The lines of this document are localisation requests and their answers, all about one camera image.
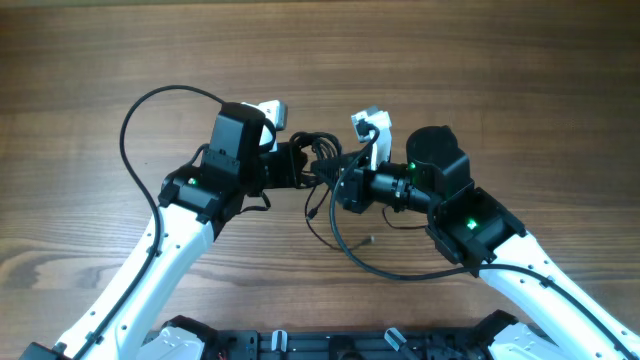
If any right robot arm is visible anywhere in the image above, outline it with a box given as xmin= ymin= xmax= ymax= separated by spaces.
xmin=311 ymin=126 xmax=639 ymax=359

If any black usb cable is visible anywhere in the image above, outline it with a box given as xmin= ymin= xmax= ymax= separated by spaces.
xmin=288 ymin=130 xmax=376 ymax=252

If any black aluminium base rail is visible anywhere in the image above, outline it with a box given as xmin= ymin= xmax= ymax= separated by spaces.
xmin=144 ymin=327 xmax=501 ymax=360

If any right camera black cable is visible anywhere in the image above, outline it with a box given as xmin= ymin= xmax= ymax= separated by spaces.
xmin=328 ymin=127 xmax=636 ymax=360

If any left camera black cable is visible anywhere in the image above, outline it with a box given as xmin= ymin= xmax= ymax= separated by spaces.
xmin=69 ymin=84 xmax=226 ymax=360

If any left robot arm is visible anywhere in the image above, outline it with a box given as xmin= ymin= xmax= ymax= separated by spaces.
xmin=21 ymin=100 xmax=297 ymax=359

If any camera black cable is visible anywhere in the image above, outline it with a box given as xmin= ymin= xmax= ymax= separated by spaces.
xmin=69 ymin=84 xmax=226 ymax=360
xmin=328 ymin=127 xmax=636 ymax=360

